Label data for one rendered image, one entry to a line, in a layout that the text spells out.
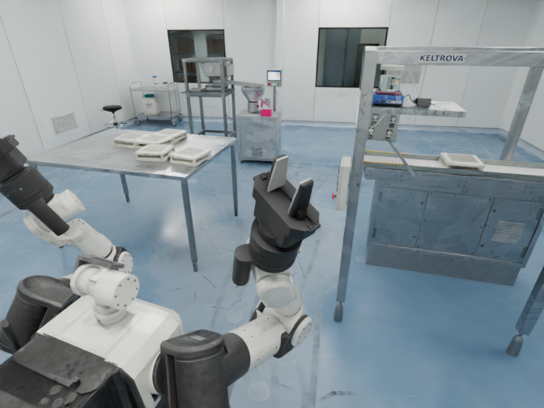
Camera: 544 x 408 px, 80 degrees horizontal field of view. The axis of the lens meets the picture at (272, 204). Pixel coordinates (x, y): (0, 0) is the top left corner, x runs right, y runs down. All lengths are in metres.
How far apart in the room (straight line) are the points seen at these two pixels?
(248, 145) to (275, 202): 4.73
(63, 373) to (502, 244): 2.89
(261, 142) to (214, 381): 4.65
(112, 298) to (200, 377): 0.21
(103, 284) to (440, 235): 2.61
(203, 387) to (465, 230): 2.56
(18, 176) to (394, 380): 2.07
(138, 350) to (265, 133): 4.57
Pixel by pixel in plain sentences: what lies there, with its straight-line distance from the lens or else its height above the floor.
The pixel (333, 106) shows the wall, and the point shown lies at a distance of 7.76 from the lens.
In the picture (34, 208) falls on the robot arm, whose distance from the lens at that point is 0.91.
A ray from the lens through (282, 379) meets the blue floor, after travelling 2.18.
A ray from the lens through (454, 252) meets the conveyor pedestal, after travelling 3.05.
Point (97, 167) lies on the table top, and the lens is 2.91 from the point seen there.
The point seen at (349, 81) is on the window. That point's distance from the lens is 7.70.
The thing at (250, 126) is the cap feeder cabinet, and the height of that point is 0.61.
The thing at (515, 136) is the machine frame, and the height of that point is 1.16.
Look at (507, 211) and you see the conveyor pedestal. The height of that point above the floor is 0.66.
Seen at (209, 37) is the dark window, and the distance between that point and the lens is 8.13.
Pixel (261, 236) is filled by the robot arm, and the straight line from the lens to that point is 0.52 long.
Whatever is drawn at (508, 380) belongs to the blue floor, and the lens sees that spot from 2.59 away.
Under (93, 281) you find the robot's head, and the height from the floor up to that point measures 1.39.
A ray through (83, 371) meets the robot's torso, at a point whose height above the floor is 1.29.
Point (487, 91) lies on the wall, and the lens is 8.32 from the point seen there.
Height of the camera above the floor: 1.80
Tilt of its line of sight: 27 degrees down
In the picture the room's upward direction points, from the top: straight up
